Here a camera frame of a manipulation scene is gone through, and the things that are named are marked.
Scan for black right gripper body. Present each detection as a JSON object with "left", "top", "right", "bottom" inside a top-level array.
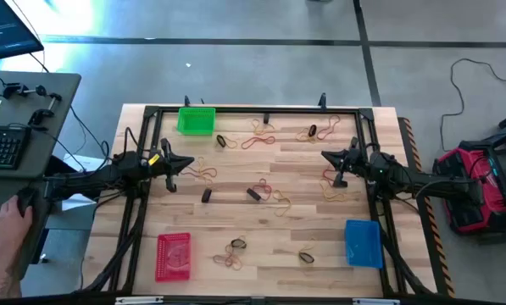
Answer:
[{"left": 339, "top": 136, "right": 370, "bottom": 176}]

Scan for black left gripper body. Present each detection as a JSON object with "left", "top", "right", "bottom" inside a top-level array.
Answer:
[{"left": 148, "top": 137, "right": 179, "bottom": 195}]

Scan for red plastic basket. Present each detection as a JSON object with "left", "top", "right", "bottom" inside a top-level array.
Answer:
[{"left": 154, "top": 231, "right": 192, "bottom": 283}]

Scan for person's forearm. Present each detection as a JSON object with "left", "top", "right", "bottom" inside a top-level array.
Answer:
[{"left": 0, "top": 249, "right": 25, "bottom": 300}]

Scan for green plastic basket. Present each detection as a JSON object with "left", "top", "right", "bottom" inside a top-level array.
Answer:
[{"left": 176, "top": 107, "right": 217, "bottom": 136}]

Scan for white paper sheets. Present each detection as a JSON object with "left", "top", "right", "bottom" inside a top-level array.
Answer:
[{"left": 61, "top": 154, "right": 108, "bottom": 213}]

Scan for blue plastic basket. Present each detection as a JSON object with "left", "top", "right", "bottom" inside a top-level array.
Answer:
[{"left": 344, "top": 219, "right": 384, "bottom": 270}]

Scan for red black tool case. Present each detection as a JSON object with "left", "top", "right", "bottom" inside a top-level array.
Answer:
[{"left": 431, "top": 141, "right": 506, "bottom": 236}]

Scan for yellow black hazard strip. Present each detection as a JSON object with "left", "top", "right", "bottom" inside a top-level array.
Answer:
[{"left": 398, "top": 117, "right": 456, "bottom": 297}]

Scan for black desk clamp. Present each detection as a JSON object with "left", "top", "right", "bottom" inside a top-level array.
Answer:
[
  {"left": 0, "top": 78, "right": 48, "bottom": 101},
  {"left": 26, "top": 91, "right": 64, "bottom": 128}
]

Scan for black keyboard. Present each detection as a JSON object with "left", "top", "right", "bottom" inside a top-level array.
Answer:
[{"left": 0, "top": 125, "right": 31, "bottom": 170}]

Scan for person's hand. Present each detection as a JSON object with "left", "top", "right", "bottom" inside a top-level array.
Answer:
[{"left": 0, "top": 194, "right": 34, "bottom": 255}]

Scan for black computer monitor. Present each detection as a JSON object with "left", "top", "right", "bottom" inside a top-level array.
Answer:
[{"left": 0, "top": 0, "right": 45, "bottom": 64}]

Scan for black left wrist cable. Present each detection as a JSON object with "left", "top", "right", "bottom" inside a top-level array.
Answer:
[{"left": 123, "top": 125, "right": 150, "bottom": 156}]

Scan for black aluminium table frame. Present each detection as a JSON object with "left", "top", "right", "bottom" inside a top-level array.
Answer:
[{"left": 76, "top": 104, "right": 438, "bottom": 300}]

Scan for black desk cable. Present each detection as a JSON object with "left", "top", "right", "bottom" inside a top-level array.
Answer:
[{"left": 68, "top": 105, "right": 112, "bottom": 170}]

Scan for black floor cable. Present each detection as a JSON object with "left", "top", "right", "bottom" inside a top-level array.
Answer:
[{"left": 440, "top": 58, "right": 506, "bottom": 153}]

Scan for silver metal bracket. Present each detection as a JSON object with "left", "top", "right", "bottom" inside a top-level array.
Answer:
[
  {"left": 353, "top": 298, "right": 401, "bottom": 305},
  {"left": 115, "top": 296, "right": 164, "bottom": 305}
]

